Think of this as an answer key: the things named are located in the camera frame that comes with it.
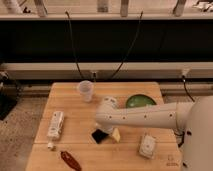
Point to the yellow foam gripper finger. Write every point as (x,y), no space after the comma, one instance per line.
(116,135)

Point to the black rectangular eraser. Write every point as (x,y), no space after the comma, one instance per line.
(99,136)

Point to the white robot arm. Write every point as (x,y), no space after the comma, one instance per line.
(195,119)

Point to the green ceramic bowl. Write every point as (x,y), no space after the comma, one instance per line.
(139,100)

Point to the clear plastic cup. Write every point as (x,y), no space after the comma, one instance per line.
(85,88)

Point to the white square packet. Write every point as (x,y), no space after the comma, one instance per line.
(147,146)

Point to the white rectangular box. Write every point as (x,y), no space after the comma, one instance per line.
(55,126)

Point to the small white cap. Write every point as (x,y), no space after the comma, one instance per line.
(50,145)

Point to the black object at left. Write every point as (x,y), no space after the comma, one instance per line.
(7,103)

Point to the wall power outlet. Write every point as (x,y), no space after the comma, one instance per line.
(94,75)

